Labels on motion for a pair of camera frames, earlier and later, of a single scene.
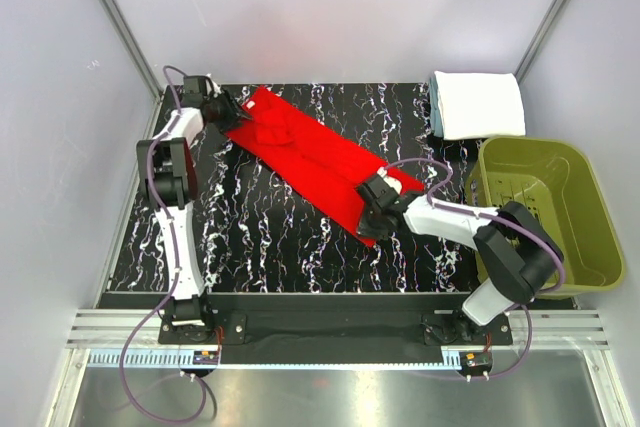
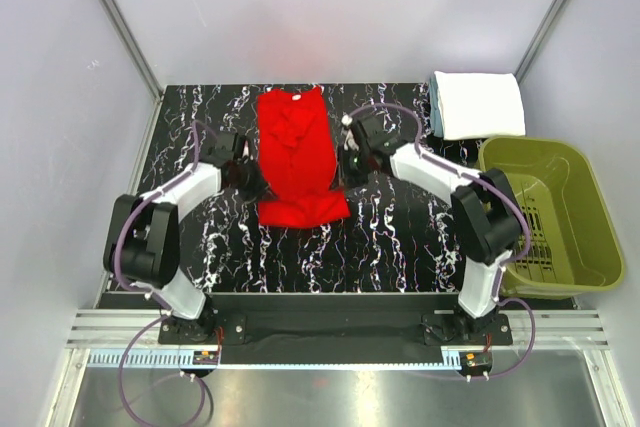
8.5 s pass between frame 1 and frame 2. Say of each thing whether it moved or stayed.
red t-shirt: moved
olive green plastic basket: stayed
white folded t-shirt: stayed
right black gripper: moved
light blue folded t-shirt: stayed
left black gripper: moved
